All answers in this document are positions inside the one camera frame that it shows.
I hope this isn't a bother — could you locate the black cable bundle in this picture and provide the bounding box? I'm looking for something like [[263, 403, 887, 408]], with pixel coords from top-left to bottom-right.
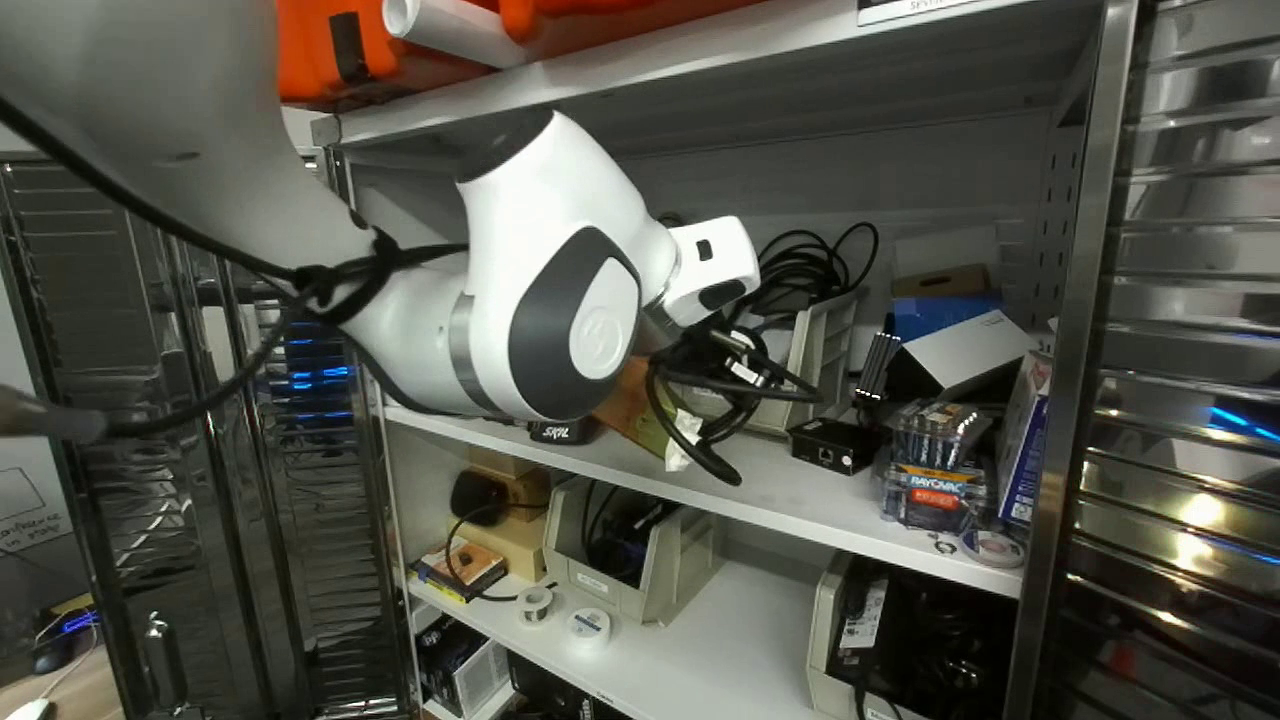
[[643, 219, 884, 487]]

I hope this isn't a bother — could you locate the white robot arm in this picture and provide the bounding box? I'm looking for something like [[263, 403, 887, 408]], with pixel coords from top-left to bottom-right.
[[342, 112, 759, 418]]

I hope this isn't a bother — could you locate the translucent white plastic bin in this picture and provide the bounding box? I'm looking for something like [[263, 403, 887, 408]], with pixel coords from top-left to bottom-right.
[[542, 481, 725, 623]]

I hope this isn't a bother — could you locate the small black adapter box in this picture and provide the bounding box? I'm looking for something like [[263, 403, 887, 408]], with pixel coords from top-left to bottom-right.
[[786, 418, 880, 476]]

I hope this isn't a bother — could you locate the white metal shelf unit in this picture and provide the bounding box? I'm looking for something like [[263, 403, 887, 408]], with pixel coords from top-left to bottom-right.
[[313, 0, 1151, 720]]

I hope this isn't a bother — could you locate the blue white box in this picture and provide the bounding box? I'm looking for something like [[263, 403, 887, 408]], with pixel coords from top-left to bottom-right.
[[887, 296, 1032, 394]]

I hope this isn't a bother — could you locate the white paper roll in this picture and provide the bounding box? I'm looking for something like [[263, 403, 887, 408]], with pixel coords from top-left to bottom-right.
[[384, 0, 528, 68]]

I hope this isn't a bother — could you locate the black server rack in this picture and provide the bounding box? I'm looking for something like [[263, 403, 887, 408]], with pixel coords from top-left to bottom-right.
[[0, 155, 409, 720]]

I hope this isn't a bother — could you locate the orange plastic case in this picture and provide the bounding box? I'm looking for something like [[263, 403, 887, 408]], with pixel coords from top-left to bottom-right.
[[272, 0, 753, 107]]

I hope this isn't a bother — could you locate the black robot supply cable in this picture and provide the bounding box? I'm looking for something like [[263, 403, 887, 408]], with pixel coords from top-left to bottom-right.
[[0, 93, 471, 439]]

